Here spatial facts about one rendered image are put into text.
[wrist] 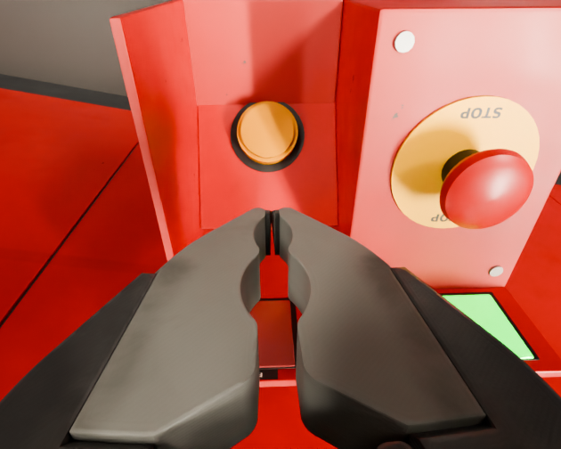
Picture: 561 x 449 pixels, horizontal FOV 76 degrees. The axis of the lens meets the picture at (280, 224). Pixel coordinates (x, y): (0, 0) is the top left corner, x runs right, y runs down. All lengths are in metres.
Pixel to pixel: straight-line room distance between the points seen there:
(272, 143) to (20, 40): 0.93
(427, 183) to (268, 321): 0.11
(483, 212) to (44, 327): 0.38
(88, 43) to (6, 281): 0.68
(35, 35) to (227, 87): 0.87
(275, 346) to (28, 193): 0.48
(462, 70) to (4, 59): 1.06
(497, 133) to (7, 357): 0.40
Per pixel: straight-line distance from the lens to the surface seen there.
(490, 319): 0.24
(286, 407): 0.36
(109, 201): 0.58
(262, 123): 0.23
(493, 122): 0.20
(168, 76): 0.19
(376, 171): 0.19
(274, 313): 0.22
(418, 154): 0.19
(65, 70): 1.08
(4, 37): 1.12
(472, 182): 0.17
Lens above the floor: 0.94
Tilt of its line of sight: 55 degrees down
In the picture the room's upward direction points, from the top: 177 degrees clockwise
